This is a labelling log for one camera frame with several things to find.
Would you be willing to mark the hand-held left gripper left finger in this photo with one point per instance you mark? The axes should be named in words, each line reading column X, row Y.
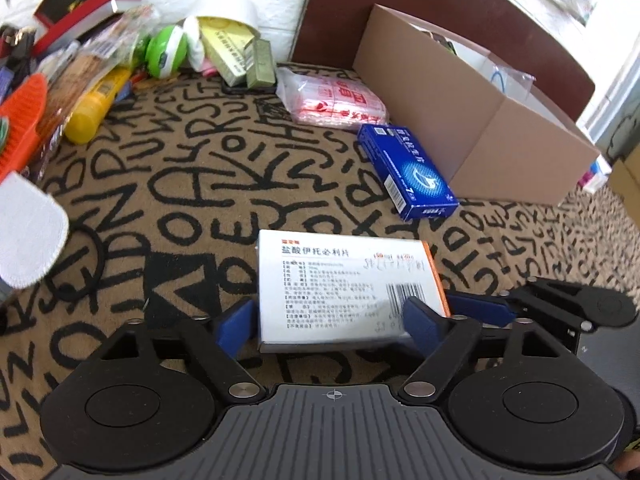
column 235, row 325

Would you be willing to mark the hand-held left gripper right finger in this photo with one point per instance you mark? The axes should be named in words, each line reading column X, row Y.
column 422, row 322

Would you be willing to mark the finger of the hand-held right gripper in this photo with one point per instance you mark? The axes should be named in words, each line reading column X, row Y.
column 480, row 307

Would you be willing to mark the white orange medicine box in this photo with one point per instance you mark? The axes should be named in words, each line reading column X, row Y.
column 340, row 285

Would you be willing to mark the large cardboard box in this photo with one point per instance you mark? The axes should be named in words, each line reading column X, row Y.
column 425, row 85

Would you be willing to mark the pink white packet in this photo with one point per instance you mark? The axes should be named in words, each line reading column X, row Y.
column 595, row 177

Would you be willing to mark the small cardboard box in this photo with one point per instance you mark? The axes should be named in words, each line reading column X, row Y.
column 627, row 175

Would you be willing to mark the letter printed mat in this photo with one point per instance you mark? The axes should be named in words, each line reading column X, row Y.
column 200, row 185

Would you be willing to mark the blue medicine box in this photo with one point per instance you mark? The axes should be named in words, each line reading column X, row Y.
column 405, row 170

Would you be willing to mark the white fabric insole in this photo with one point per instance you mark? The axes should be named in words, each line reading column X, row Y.
column 25, row 230

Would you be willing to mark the clear plastic bag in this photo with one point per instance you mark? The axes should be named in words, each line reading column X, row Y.
column 505, row 77

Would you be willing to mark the red white plastic packet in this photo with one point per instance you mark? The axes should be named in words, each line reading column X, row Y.
column 330, row 100

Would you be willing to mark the yellow bottle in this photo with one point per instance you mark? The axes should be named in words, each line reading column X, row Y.
column 92, row 110

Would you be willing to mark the olive green box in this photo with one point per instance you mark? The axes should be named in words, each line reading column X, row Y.
column 262, row 67

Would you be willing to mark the yellow green box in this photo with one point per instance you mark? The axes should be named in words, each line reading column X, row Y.
column 225, row 45

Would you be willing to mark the green white ball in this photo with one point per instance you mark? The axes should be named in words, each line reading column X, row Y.
column 165, row 52

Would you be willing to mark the orange silicone brush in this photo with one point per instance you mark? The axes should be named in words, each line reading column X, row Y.
column 22, row 120

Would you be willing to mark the clear cookie packet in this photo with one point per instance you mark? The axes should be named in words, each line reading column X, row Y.
column 85, row 60

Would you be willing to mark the red white flat box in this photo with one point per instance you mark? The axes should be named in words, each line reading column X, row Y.
column 100, row 10

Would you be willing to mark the black bag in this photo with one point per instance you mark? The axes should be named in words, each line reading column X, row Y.
column 15, row 42

